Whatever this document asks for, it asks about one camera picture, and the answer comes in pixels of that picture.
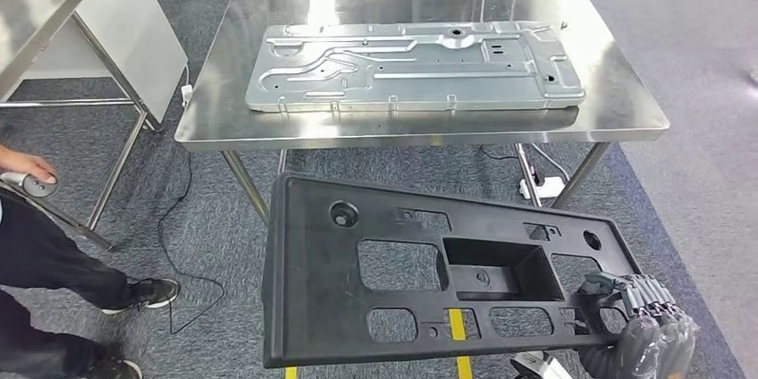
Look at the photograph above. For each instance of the stamped silver metal panel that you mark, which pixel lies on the stamped silver metal panel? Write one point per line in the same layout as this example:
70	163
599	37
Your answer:
414	68

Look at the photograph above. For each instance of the black plastic panel part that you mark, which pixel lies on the black plastic panel part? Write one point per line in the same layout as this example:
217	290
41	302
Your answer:
320	281

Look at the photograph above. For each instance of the person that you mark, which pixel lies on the person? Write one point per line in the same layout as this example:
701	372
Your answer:
47	258

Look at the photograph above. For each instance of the white power strip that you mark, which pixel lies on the white power strip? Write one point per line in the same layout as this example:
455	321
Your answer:
542	187
186	95

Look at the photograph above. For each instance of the person's hand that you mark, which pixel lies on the person's hand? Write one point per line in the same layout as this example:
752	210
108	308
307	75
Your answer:
26	164

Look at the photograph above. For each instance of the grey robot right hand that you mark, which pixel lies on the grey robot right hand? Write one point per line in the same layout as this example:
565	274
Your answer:
657	341

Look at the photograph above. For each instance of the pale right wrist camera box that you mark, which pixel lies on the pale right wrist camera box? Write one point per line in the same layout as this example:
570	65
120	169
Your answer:
542	367

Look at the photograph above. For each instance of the stainless steel workbench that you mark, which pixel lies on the stainless steel workbench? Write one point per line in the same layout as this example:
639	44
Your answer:
414	127

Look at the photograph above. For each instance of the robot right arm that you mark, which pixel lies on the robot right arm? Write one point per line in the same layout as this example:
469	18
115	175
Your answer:
598	361

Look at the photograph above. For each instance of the yellow floor tape line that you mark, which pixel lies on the yellow floor tape line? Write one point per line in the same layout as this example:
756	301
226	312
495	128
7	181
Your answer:
456	323

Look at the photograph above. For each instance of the grey hand controller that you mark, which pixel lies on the grey hand controller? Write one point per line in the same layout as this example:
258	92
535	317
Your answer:
35	187

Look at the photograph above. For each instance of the steel side table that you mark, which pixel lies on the steel side table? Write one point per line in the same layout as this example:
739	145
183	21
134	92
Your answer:
29	21

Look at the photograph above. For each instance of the white board panel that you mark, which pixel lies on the white board panel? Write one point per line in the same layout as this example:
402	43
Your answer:
130	27

